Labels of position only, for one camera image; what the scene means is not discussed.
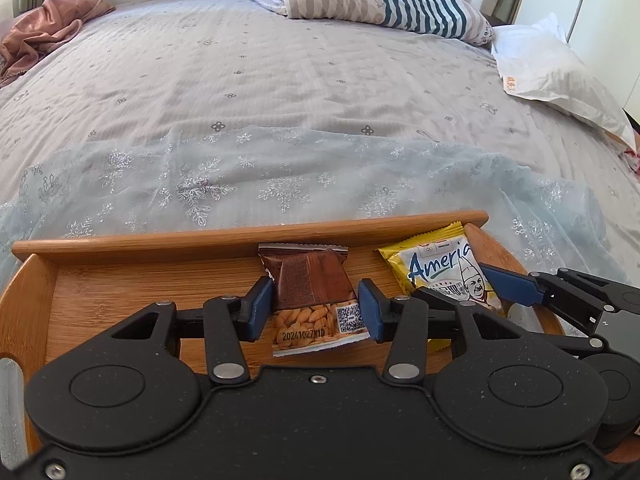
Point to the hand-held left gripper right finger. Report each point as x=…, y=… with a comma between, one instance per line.
x=371, y=310

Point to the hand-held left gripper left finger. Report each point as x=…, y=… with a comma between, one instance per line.
x=259, y=310

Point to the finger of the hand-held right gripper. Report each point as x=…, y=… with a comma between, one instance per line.
x=440, y=297
x=515, y=287

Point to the yellow snack packet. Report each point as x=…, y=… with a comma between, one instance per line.
x=440, y=260

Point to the brown snack packet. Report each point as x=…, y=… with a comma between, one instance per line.
x=310, y=280

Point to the wooden tray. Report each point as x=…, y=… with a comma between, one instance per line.
x=150, y=280

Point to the red patterned cloth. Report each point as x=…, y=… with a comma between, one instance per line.
x=633, y=157

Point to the white pillow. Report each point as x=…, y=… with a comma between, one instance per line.
x=545, y=70

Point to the grey patterned bedspread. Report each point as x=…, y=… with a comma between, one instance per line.
x=250, y=70

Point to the white wardrobe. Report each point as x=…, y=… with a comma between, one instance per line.
x=600, y=10

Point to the striped folded quilt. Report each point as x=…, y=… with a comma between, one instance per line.
x=350, y=0

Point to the brown crumpled cloth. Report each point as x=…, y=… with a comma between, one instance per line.
x=45, y=30

